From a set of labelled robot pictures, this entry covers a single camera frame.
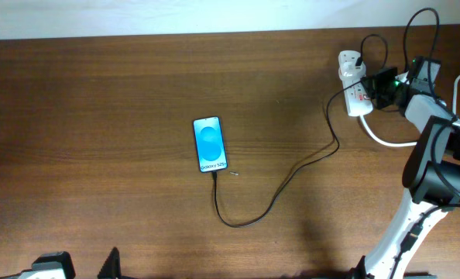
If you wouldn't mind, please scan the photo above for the white power strip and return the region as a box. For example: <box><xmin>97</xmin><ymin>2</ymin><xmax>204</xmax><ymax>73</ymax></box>
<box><xmin>338</xmin><ymin>50</ymin><xmax>373</xmax><ymax>117</ymax></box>

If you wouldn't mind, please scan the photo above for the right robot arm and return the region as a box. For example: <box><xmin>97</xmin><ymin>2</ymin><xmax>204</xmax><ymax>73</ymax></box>
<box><xmin>339</xmin><ymin>57</ymin><xmax>460</xmax><ymax>278</ymax></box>

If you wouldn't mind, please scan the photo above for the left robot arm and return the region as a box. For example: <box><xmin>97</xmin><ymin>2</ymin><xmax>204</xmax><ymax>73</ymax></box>
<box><xmin>0</xmin><ymin>247</ymin><xmax>124</xmax><ymax>279</ymax></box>

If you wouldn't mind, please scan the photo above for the black USB charging cable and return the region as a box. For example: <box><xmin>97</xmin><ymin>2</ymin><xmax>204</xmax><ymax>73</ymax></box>
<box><xmin>211</xmin><ymin>33</ymin><xmax>390</xmax><ymax>229</ymax></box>

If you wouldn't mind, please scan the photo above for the white power strip cord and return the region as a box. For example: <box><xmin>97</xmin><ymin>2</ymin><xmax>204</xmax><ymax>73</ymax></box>
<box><xmin>359</xmin><ymin>69</ymin><xmax>460</xmax><ymax>148</ymax></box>

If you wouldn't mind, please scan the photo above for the white USB charger adapter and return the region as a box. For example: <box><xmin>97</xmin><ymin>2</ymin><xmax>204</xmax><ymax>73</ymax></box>
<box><xmin>338</xmin><ymin>61</ymin><xmax>366</xmax><ymax>81</ymax></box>

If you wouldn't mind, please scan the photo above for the blue Samsung Galaxy smartphone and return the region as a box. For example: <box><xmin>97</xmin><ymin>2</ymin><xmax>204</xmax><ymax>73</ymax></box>
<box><xmin>193</xmin><ymin>116</ymin><xmax>228</xmax><ymax>173</ymax></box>

